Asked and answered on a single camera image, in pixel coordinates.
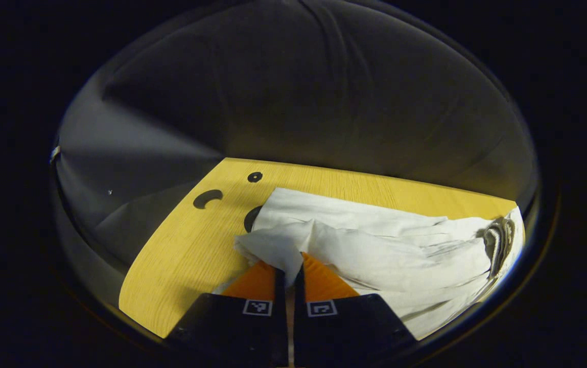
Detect black backdrop cloth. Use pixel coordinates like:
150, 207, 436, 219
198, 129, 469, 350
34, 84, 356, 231
50, 0, 539, 308

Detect white jeans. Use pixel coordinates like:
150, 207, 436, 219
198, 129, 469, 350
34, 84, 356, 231
214, 187, 526, 341

